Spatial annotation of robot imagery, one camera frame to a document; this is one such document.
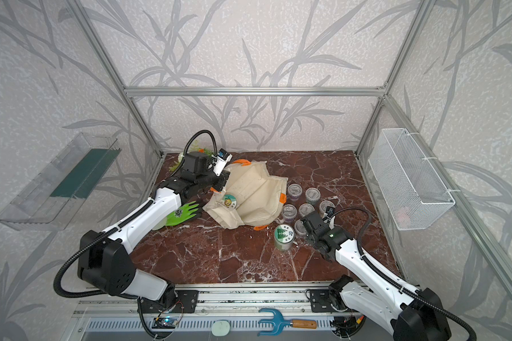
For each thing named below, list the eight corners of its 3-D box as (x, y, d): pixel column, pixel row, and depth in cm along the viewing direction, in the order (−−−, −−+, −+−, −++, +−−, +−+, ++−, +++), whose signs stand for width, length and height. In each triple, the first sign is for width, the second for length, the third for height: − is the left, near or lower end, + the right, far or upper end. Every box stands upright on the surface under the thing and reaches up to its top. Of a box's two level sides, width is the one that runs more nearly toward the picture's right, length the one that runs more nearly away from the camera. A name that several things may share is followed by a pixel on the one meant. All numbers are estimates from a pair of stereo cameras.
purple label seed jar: (291, 203, 102) (292, 196, 97) (287, 192, 106) (287, 184, 101) (302, 200, 103) (304, 193, 98) (298, 189, 107) (299, 182, 102)
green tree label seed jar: (274, 251, 87) (274, 243, 80) (274, 233, 92) (274, 224, 86) (293, 251, 87) (295, 243, 80) (292, 233, 92) (294, 224, 86)
